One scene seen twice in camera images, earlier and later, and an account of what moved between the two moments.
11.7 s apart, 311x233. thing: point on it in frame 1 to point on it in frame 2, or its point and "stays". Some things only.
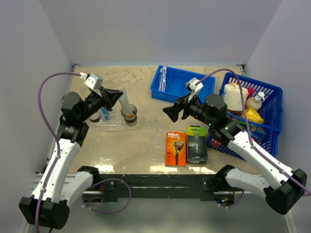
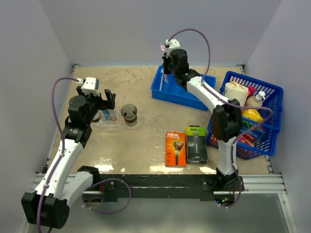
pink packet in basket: x=250 y=91 stays
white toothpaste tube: x=124 y=102 to x=112 y=114
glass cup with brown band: x=95 y=117 stays
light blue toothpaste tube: x=106 y=112 stays
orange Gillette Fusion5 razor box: x=176 y=149 stays
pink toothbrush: x=163 y=78 to x=165 y=75
